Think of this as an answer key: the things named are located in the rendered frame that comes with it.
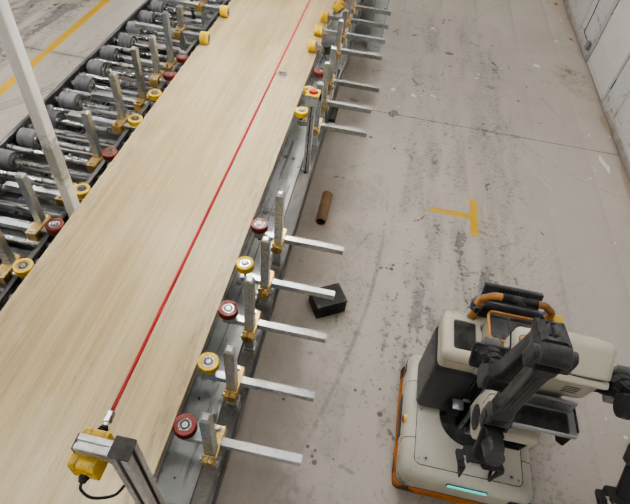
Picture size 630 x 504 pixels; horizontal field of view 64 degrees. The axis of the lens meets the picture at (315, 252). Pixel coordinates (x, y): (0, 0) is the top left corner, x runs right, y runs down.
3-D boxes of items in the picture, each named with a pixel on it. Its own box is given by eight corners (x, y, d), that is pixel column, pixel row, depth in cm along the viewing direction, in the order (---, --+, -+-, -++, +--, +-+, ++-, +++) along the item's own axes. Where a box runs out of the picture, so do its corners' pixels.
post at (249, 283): (255, 344, 219) (255, 276, 183) (252, 351, 217) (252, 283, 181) (247, 343, 219) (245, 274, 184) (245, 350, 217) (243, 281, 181)
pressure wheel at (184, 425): (195, 449, 178) (192, 437, 170) (173, 445, 178) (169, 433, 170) (202, 427, 184) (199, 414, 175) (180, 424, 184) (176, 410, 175)
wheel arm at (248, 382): (314, 395, 198) (315, 390, 194) (312, 403, 195) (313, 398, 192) (207, 372, 200) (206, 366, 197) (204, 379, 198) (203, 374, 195)
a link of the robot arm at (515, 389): (578, 345, 122) (532, 336, 123) (581, 367, 119) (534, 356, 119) (510, 415, 155) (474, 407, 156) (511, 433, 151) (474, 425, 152)
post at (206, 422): (220, 466, 191) (212, 412, 155) (217, 475, 189) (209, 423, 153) (211, 464, 191) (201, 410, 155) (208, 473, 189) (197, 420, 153)
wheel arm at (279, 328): (325, 337, 212) (327, 332, 209) (324, 344, 210) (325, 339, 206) (225, 316, 214) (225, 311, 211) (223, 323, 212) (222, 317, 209)
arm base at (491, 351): (509, 347, 169) (473, 340, 170) (516, 357, 161) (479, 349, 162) (502, 371, 171) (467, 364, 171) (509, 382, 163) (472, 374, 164)
